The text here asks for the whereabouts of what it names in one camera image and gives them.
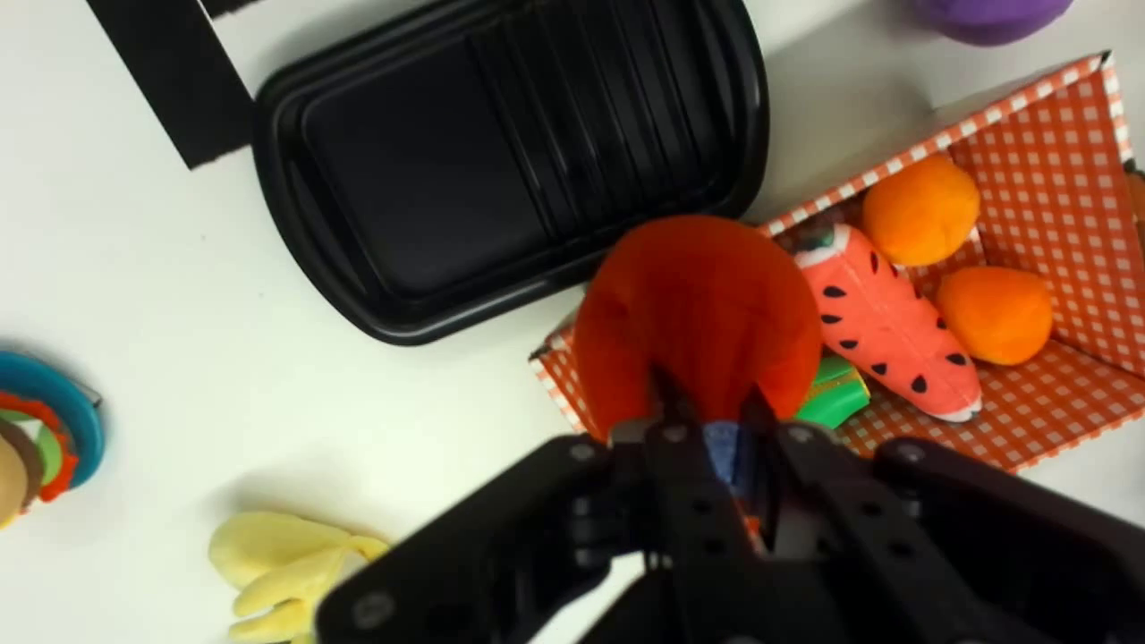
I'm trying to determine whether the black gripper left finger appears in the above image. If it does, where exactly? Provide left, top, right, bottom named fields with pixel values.
left=313, top=369, right=758, bottom=644

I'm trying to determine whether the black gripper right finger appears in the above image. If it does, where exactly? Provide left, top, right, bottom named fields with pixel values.
left=735, top=383, right=1145, bottom=644

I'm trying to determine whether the red tomato toy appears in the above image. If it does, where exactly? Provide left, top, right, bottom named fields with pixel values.
left=568, top=210, right=827, bottom=449

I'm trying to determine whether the yellow plush toy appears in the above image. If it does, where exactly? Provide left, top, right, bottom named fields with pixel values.
left=206, top=510, right=393, bottom=644

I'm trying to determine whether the watermelon slice toy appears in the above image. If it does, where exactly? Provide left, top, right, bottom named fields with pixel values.
left=790, top=217, right=988, bottom=428

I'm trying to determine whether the round orange fruit toy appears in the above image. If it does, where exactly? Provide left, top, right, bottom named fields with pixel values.
left=931, top=260, right=1061, bottom=369
left=859, top=149, right=988, bottom=272

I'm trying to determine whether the orange gingham basket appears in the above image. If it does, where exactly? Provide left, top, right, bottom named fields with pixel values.
left=528, top=50, right=1145, bottom=485

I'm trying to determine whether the burger toy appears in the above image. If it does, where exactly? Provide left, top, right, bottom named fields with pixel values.
left=0, top=392, right=83, bottom=532

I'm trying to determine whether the purple round plush toy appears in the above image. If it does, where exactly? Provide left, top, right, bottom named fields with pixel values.
left=908, top=0, right=1077, bottom=50

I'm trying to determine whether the black plastic tray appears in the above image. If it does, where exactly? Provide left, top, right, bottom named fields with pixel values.
left=250, top=0, right=774, bottom=352

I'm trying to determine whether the small blue plate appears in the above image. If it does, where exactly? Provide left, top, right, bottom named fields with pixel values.
left=0, top=349, right=113, bottom=495

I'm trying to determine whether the black tape strip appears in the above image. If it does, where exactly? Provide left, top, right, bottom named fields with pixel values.
left=83, top=0, right=263, bottom=172

